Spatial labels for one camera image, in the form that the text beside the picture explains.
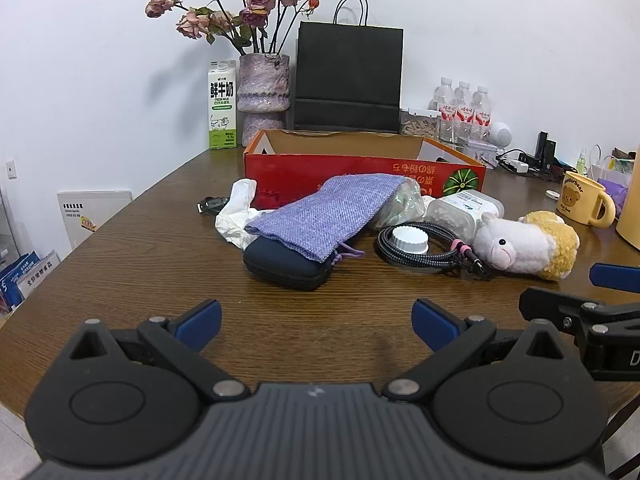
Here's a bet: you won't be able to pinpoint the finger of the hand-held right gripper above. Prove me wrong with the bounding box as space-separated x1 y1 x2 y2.
589 262 640 294
519 287 640 347

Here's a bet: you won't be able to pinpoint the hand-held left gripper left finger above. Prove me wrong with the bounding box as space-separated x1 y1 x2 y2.
69 299 251 402

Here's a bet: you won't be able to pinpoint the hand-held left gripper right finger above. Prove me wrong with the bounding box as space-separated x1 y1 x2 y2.
382 298 566 403

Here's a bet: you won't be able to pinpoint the black braided cable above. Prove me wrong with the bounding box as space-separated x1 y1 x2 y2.
375 222 494 281

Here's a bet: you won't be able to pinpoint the white and yellow plush alpaca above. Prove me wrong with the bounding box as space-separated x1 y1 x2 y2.
472 210 581 282

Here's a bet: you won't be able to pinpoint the white round cap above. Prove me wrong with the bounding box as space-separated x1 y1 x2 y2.
391 225 430 256

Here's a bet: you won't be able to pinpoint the navy zip case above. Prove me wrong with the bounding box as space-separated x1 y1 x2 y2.
243 235 335 292

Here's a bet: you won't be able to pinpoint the black usb cable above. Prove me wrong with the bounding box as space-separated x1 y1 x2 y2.
198 197 231 216

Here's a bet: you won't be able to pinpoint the clear crinkled plastic bag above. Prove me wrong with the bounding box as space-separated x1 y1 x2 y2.
372 180 429 231

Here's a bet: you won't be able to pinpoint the purple woven pouch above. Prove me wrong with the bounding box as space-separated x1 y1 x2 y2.
245 173 408 267

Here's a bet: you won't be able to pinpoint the red cardboard box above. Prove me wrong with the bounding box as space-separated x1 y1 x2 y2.
243 129 487 209

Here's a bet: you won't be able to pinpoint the wooden desk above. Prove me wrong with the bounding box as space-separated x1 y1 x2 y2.
0 147 640 441

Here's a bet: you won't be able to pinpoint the purple plastic bag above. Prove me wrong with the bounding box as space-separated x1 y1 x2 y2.
597 177 629 217

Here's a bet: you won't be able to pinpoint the yellow bear mug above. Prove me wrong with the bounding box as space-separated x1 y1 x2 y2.
556 171 617 228

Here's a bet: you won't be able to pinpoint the white paper bag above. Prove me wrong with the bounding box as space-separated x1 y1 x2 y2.
588 145 637 187

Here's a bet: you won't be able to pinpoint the white power strip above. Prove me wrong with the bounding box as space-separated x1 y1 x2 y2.
495 157 530 175

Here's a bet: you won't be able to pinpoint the black upright device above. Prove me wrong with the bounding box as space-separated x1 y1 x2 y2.
535 131 557 169

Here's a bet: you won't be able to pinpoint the white tin box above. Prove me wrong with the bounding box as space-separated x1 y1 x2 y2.
465 141 499 169

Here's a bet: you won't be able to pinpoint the white round speaker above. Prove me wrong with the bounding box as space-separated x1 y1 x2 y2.
487 121 514 150

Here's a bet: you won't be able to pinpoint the blue and white brochures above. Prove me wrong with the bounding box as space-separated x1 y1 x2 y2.
0 250 61 312

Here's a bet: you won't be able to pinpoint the clear container of nuts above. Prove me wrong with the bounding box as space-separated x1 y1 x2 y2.
399 106 442 137

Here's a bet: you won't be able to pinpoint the white and green milk carton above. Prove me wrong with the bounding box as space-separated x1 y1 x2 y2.
207 60 239 150

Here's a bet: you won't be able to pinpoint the pink marbled vase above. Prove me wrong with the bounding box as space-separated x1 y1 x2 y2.
237 53 291 147

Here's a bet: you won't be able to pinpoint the black paper bag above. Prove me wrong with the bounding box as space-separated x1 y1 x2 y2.
293 0 404 134

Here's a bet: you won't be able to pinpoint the dried pink roses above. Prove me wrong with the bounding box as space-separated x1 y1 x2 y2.
145 0 321 57

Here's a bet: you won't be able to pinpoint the black cable tangle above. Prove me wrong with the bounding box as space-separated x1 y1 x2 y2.
500 147 568 182

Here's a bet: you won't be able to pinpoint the white wall panel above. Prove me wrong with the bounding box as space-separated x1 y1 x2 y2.
56 190 134 252

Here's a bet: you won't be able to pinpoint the metal wire rack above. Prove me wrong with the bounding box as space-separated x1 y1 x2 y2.
0 185 15 257

